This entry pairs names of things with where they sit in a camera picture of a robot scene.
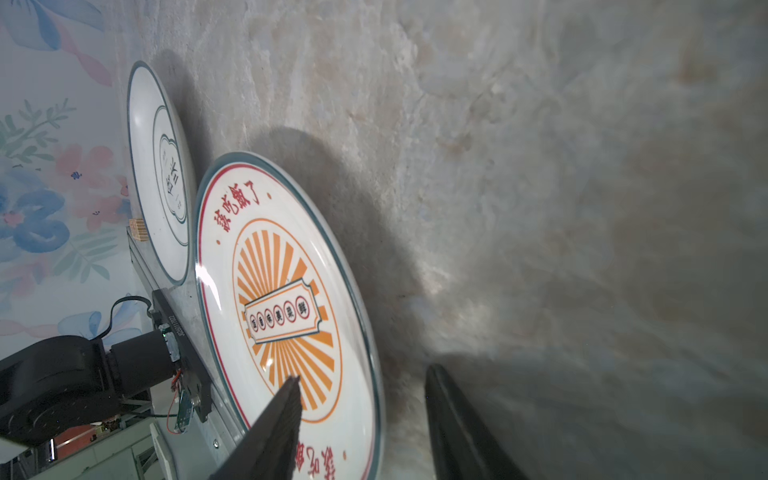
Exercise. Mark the white plate clover left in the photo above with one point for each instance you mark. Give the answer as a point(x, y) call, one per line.
point(163, 172)

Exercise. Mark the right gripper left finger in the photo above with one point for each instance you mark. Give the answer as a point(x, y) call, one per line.
point(268, 450)

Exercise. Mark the orange sunburst plate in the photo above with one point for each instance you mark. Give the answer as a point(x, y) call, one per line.
point(279, 300)

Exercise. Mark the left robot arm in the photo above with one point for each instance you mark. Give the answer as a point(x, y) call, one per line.
point(68, 381)

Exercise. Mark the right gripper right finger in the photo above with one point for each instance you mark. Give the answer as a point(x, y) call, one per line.
point(462, 445)

